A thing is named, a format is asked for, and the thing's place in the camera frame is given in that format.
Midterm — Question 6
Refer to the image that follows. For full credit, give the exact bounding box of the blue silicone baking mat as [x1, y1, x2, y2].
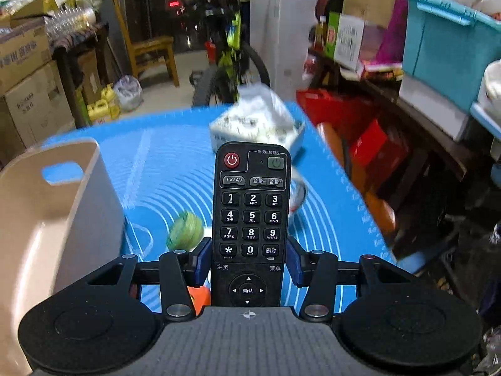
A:
[41, 101, 397, 319]

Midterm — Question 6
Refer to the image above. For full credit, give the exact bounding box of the clear plastic bag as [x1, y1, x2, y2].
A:
[113, 74, 144, 112]

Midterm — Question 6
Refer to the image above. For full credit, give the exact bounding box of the orange object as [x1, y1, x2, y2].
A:
[187, 286, 212, 317]

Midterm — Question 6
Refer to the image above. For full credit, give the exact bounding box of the black remote control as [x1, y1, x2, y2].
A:
[210, 141, 292, 308]

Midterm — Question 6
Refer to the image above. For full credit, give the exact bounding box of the beige plastic storage bin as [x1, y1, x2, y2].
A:
[0, 139, 127, 376]

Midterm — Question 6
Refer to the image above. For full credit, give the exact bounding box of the green and black bicycle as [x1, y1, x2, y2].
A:
[189, 0, 271, 107]

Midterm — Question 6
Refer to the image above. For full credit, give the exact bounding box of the yellow plastic jug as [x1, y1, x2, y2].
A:
[87, 99, 111, 127]
[101, 84, 120, 120]

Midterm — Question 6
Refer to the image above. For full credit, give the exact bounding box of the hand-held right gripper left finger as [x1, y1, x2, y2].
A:
[88, 238, 213, 321]

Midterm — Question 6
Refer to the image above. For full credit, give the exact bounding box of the red box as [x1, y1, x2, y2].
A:
[296, 88, 377, 128]
[348, 118, 408, 193]

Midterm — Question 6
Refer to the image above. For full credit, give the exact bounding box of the teal plastic storage bin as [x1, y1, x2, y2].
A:
[402, 0, 501, 112]

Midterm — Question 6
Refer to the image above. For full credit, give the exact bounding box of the green ball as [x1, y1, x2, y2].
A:
[166, 211, 204, 252]

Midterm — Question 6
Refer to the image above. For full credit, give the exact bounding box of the small cardboard box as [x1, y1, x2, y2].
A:
[9, 0, 60, 21]

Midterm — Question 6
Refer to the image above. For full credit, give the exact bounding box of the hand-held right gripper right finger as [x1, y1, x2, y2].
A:
[288, 236, 412, 321]

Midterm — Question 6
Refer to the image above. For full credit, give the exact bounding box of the wooden chair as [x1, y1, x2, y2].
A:
[112, 0, 181, 89]

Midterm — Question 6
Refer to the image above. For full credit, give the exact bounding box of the white tissue pack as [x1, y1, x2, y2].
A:
[209, 85, 306, 158]

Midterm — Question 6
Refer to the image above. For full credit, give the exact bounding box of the bottle with yellow liquid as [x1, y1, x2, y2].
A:
[312, 16, 328, 54]

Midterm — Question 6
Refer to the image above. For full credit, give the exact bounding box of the stack of clear plastic cups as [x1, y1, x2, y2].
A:
[44, 5, 97, 42]

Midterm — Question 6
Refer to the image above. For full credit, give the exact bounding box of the green and white carton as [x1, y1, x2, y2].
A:
[324, 11, 367, 72]

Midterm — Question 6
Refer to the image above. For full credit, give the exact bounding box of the clear round object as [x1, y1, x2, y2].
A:
[289, 175, 310, 221]

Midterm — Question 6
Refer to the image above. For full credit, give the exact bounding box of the white box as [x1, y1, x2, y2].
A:
[398, 74, 471, 142]

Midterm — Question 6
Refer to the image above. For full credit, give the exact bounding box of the magenta bag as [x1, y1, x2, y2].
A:
[385, 0, 410, 64]

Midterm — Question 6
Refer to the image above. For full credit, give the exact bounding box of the white refrigerator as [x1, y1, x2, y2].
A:
[249, 0, 320, 103]

